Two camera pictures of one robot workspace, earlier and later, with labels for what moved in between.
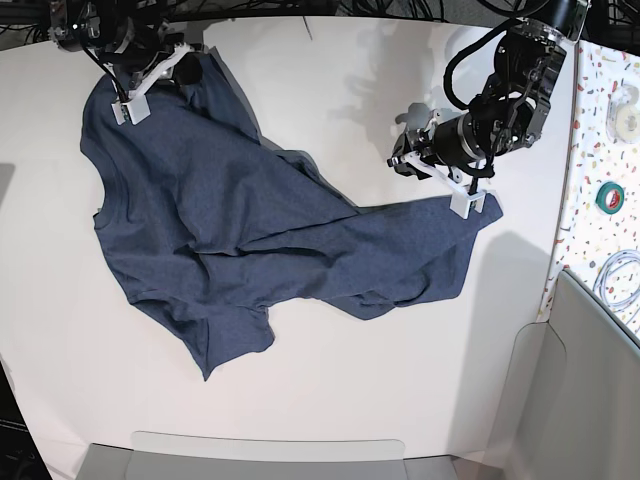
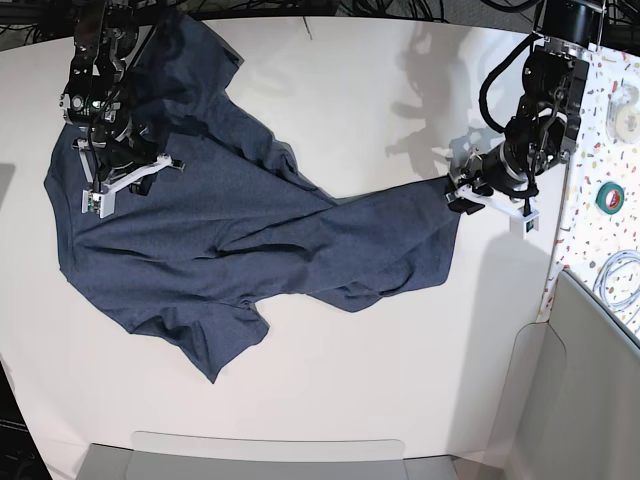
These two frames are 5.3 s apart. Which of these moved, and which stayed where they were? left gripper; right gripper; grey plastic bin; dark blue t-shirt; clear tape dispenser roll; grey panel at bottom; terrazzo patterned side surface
Moved: left gripper; dark blue t-shirt; right gripper
Stayed: terrazzo patterned side surface; clear tape dispenser roll; grey panel at bottom; grey plastic bin
